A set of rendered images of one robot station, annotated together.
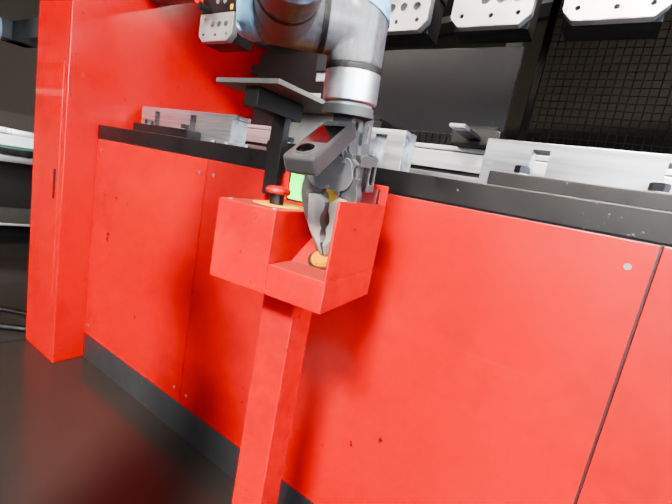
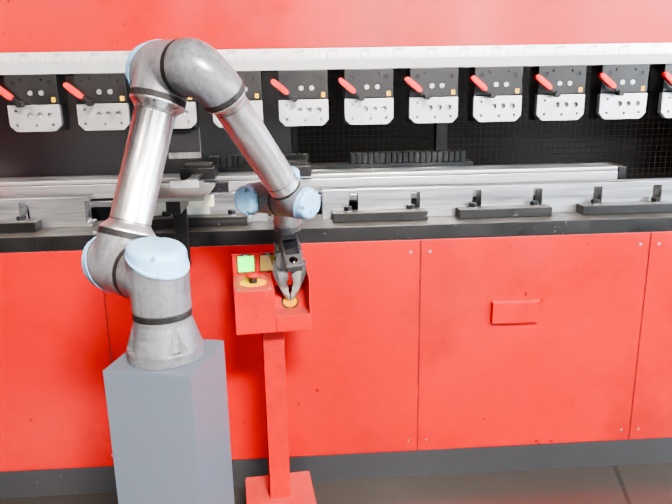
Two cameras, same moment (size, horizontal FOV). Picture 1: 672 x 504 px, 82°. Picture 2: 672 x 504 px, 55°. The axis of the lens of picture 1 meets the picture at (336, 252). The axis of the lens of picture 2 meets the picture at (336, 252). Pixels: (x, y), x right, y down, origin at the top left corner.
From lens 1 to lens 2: 134 cm
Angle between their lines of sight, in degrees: 35
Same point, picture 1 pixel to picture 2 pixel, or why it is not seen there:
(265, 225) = (269, 298)
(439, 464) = (354, 383)
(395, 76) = not seen: hidden behind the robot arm
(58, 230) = not seen: outside the picture
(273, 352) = (276, 361)
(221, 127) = (70, 210)
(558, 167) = (364, 201)
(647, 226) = (413, 232)
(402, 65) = not seen: hidden behind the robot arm
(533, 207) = (365, 234)
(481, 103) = (267, 119)
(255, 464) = (280, 426)
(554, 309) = (387, 280)
